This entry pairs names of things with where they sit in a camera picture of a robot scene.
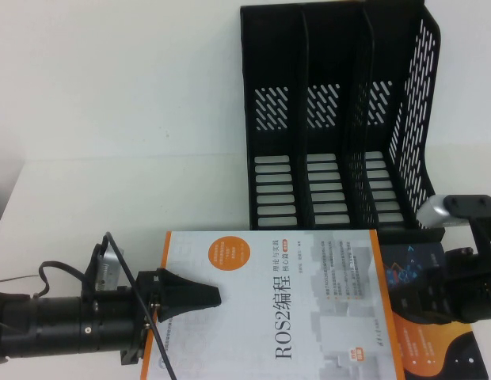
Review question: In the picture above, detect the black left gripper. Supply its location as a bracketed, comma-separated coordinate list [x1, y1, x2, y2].
[118, 268, 223, 367]

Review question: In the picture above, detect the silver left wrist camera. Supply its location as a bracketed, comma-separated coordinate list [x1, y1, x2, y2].
[85, 235, 126, 296]

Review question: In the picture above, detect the black perforated plastic book stand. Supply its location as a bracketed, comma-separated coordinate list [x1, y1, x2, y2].
[239, 2, 447, 245]

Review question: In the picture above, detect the dark robot book orange blob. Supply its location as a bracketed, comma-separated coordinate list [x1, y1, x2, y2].
[378, 241, 490, 380]

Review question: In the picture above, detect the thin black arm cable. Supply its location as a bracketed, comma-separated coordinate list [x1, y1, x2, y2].
[0, 263, 90, 300]

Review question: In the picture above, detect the white orange ROS2 book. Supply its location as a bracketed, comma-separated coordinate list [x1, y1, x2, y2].
[140, 228, 405, 380]

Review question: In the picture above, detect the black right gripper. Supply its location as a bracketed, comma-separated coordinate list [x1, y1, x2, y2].
[390, 245, 491, 326]

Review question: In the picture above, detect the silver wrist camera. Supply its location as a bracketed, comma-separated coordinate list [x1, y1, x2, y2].
[85, 235, 126, 296]
[417, 192, 491, 257]

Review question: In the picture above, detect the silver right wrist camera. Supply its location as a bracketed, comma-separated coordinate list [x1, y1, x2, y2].
[417, 192, 491, 257]

